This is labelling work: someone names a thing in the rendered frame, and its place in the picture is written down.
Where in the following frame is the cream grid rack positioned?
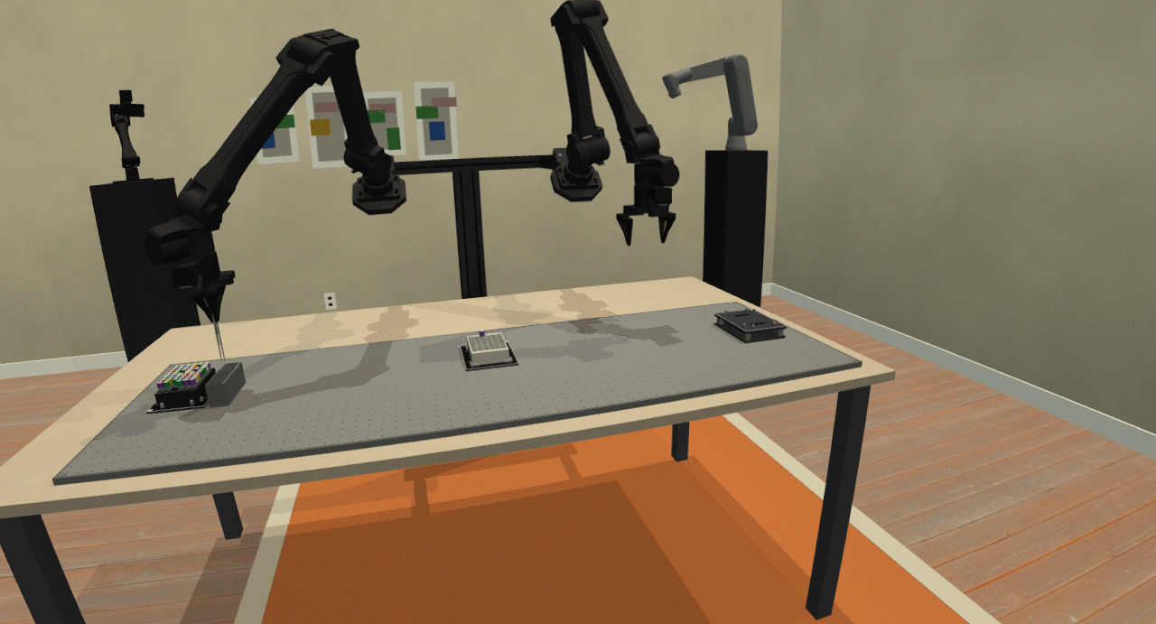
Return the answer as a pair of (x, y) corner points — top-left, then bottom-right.
(467, 332), (509, 365)

